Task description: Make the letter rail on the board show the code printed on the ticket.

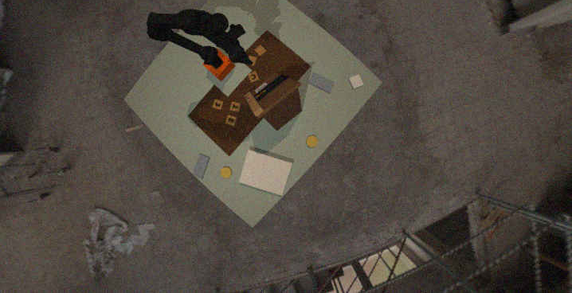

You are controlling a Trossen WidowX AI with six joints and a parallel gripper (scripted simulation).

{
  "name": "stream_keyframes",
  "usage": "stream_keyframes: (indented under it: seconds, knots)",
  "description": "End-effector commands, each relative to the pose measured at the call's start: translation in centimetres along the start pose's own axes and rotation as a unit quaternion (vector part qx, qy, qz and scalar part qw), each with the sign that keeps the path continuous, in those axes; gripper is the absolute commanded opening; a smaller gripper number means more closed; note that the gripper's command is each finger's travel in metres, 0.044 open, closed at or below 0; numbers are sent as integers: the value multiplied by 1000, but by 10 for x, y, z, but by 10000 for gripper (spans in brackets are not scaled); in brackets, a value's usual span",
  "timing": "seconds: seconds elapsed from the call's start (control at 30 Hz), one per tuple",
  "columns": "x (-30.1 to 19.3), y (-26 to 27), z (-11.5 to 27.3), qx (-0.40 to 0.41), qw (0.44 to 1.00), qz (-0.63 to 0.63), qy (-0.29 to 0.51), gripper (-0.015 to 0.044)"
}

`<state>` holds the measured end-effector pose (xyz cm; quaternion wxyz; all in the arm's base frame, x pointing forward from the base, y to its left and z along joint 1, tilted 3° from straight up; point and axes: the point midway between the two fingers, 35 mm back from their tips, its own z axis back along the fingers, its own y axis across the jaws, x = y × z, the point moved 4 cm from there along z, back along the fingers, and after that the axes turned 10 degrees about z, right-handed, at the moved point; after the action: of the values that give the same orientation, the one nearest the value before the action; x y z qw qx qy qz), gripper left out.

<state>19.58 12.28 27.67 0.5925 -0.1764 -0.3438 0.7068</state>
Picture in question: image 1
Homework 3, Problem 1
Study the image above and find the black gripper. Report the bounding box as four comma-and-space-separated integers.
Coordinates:
214, 32, 253, 65

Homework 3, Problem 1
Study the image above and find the yellow flat disc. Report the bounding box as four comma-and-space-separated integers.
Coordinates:
306, 135, 318, 147
221, 166, 232, 178

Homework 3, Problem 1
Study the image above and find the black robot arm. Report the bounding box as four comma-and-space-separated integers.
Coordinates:
147, 9, 245, 69

